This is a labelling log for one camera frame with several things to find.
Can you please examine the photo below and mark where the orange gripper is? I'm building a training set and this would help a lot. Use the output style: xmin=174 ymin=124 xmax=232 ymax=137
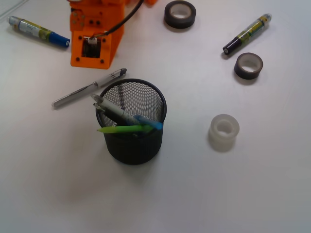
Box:
xmin=69 ymin=0 xmax=125 ymax=33

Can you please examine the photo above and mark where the clear silver gel pen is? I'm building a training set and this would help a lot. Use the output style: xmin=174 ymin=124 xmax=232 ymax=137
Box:
xmin=52 ymin=68 xmax=127 ymax=109

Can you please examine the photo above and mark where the white dotted gel pen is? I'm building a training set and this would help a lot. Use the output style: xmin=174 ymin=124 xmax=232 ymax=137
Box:
xmin=91 ymin=94 xmax=140 ymax=125

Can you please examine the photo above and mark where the green mechanical pencil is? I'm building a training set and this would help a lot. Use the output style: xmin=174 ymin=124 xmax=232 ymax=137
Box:
xmin=97 ymin=125 xmax=153 ymax=133

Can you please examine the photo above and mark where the blue black retractable pen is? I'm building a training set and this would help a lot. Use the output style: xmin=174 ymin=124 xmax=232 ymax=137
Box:
xmin=93 ymin=103 xmax=147 ymax=137

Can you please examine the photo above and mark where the black mesh pen holder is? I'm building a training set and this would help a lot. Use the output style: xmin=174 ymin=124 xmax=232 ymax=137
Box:
xmin=100 ymin=79 xmax=167 ymax=165

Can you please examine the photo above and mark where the blue cap marker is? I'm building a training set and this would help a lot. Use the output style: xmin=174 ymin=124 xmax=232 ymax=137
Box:
xmin=8 ymin=16 xmax=70 ymax=48

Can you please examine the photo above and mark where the large black tape roll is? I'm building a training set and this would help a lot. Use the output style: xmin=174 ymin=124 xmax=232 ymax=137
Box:
xmin=164 ymin=0 xmax=196 ymax=29

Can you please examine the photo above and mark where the small dark tape roll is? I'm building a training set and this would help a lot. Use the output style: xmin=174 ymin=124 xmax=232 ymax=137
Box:
xmin=234 ymin=53 xmax=263 ymax=80

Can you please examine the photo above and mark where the black cap marker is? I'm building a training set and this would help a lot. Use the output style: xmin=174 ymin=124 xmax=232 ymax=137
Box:
xmin=223 ymin=14 xmax=272 ymax=55

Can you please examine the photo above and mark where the clear tape roll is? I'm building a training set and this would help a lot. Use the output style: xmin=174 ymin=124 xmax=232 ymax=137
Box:
xmin=208 ymin=114 xmax=240 ymax=152

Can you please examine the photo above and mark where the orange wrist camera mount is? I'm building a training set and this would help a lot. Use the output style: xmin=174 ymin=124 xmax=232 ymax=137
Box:
xmin=70 ymin=26 xmax=124 ymax=69

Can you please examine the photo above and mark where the black cable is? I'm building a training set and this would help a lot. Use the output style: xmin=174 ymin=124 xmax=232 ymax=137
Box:
xmin=93 ymin=0 xmax=145 ymax=38

